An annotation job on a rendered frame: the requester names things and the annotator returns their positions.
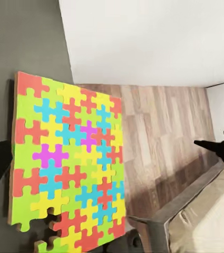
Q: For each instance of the jigsaw puzzle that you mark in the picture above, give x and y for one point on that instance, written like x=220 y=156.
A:
x=67 y=155

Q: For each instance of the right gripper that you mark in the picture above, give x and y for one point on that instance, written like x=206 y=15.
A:
x=212 y=146

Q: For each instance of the desk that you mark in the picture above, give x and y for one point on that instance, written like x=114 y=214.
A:
x=32 y=40

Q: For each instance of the bed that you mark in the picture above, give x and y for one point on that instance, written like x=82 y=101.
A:
x=193 y=222

